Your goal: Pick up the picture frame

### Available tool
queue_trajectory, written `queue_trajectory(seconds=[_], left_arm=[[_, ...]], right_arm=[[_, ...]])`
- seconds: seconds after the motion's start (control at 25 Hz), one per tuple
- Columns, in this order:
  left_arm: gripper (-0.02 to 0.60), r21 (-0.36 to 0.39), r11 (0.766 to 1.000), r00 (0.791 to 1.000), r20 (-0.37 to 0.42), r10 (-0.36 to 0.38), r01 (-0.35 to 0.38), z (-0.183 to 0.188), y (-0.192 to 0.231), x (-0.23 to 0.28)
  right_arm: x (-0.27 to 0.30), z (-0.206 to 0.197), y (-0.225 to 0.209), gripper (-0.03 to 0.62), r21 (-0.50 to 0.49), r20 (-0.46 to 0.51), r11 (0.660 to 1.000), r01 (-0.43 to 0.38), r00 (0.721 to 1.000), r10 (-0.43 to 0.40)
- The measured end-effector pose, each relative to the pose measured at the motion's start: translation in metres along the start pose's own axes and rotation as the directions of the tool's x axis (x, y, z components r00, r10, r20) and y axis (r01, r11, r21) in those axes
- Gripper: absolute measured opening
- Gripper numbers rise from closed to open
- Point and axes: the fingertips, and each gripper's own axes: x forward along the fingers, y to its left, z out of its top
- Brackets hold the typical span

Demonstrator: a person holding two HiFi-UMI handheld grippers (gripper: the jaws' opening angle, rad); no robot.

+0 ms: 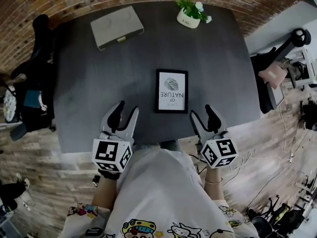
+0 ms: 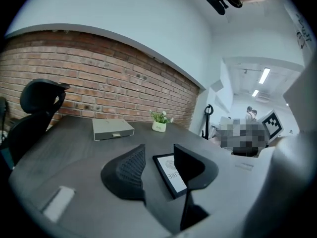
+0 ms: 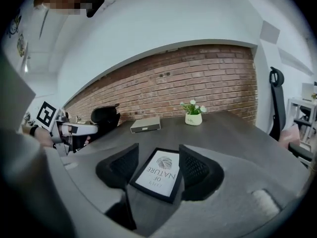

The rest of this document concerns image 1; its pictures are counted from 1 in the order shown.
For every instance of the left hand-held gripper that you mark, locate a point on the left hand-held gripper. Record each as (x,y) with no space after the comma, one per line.
(106,152)

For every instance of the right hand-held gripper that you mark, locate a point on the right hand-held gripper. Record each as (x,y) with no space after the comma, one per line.
(220,152)

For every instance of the black framed nature print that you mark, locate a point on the black framed nature print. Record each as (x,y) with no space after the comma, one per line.
(172,103)

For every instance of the person's right forearm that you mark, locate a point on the person's right forearm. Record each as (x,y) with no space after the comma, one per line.
(213,192)

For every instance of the person's left forearm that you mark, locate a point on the person's left forearm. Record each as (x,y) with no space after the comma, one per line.
(105,195)

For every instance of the black wristband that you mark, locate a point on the black wristband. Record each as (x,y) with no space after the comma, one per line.
(109,175)

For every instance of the black grey office chair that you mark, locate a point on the black grey office chair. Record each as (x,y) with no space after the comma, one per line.
(265,100)

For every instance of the pink white plush toy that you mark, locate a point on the pink white plush toy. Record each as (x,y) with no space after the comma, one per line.
(43,104)

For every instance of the person's white cartoon shirt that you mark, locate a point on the person's white cartoon shirt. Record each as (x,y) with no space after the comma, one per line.
(161,195)

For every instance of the pink cushion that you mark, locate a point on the pink cushion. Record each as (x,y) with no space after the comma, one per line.
(272,76)

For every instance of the white power strip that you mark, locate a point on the white power strip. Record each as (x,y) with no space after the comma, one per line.
(291,157)

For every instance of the teal notebook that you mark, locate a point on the teal notebook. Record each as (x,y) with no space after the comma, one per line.
(32,99)

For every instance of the grey box with gold clasp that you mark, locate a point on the grey box with gold clasp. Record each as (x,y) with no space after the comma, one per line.
(115,26)

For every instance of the black mesh office chair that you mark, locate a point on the black mesh office chair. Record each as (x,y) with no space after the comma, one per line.
(37,71)

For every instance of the white pot with flowers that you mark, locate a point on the white pot with flowers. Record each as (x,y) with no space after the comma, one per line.
(188,20)

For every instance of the floral seat cushion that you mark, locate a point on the floral seat cushion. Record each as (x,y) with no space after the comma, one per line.
(10,105)

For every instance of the black and yellow chair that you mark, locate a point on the black and yellow chair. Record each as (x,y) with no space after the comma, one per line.
(284,214)

